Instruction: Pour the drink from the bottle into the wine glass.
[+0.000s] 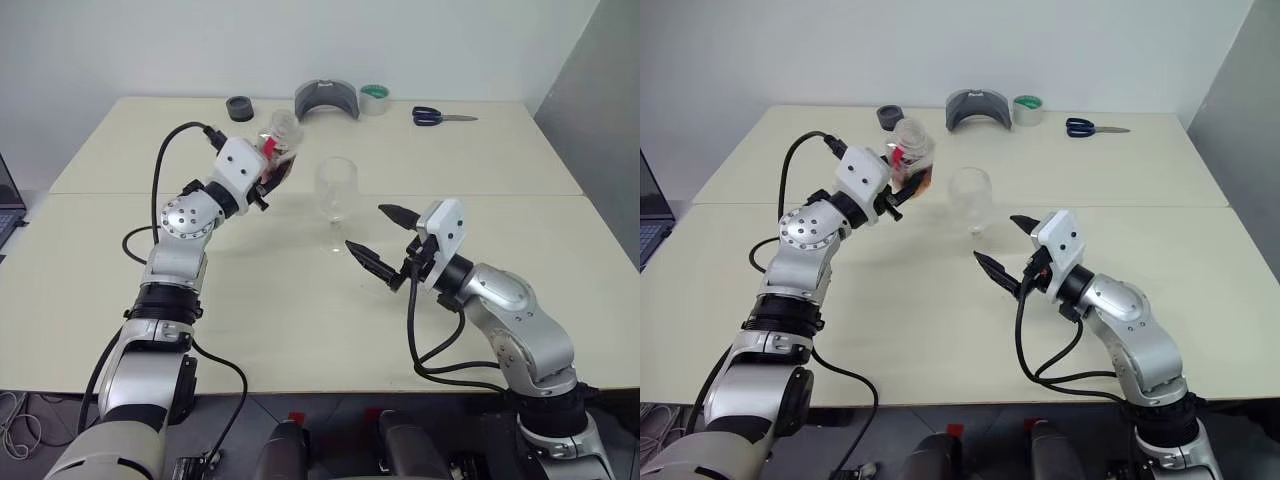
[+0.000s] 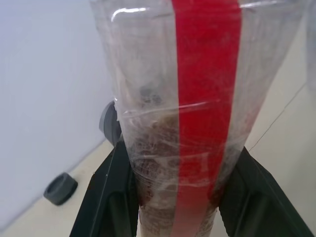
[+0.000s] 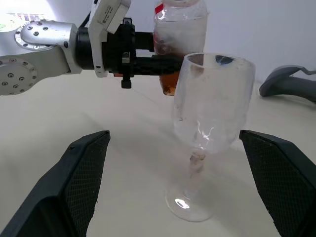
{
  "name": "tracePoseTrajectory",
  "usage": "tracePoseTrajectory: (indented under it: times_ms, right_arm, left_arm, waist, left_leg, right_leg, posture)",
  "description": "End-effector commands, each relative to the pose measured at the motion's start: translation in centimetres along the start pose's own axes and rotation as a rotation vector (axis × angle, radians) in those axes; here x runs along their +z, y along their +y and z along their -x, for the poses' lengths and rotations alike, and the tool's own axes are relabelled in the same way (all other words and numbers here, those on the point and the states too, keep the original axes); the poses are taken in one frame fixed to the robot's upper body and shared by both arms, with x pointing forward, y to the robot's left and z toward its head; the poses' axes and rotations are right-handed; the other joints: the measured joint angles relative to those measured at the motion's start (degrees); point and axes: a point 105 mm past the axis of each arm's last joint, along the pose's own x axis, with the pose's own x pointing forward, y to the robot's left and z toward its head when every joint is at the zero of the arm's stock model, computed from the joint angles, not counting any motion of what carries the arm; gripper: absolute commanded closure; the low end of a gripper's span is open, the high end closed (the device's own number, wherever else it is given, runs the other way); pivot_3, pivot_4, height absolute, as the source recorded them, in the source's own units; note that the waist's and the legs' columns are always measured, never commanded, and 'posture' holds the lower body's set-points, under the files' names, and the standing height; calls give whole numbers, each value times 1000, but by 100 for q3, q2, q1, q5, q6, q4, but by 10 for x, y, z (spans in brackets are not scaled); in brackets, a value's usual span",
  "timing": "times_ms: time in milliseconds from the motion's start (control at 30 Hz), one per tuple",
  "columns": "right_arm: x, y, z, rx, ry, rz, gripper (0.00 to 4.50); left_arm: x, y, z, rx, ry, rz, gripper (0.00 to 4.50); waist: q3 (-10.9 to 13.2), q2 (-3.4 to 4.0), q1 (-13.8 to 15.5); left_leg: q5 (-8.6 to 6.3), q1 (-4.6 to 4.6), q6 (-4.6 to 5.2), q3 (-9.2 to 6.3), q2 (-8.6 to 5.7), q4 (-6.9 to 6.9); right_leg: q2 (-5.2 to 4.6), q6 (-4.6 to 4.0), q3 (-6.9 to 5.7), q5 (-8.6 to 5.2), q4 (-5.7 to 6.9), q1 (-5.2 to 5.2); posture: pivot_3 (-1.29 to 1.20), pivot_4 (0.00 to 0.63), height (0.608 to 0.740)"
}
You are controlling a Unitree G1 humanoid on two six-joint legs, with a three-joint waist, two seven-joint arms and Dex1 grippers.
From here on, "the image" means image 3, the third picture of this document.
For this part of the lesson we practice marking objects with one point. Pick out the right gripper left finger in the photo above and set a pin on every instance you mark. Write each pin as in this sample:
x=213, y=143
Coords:
x=61, y=192

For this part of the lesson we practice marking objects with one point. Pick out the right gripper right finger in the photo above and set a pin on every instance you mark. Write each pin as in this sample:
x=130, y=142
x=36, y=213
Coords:
x=284, y=185

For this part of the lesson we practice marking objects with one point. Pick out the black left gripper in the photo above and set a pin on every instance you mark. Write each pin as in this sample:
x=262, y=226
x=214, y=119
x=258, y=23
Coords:
x=116, y=49

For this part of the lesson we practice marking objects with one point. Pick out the clear bottle with red label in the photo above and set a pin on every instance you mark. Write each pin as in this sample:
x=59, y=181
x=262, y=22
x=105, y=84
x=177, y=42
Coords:
x=180, y=29

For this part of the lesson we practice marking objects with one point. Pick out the clear wine glass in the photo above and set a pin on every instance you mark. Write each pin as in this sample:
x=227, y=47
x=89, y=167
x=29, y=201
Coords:
x=209, y=111

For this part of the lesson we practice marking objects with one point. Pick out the grey curved plastic shell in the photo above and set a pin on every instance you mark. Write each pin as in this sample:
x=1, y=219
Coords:
x=279, y=84

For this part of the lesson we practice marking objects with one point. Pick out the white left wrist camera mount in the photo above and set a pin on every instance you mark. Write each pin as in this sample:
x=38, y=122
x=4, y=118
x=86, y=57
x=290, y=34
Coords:
x=108, y=12

